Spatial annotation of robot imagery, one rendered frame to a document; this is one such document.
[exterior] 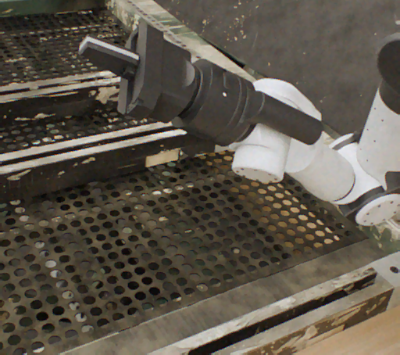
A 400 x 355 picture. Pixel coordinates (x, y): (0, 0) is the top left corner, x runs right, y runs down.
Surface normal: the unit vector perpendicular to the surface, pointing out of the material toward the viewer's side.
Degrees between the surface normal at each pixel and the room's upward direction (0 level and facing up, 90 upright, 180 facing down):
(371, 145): 46
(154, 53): 77
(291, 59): 0
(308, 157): 7
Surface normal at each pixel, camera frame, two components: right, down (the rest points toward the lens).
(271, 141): 0.54, -0.08
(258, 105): -0.81, -0.33
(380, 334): 0.12, -0.83
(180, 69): 0.58, -0.46
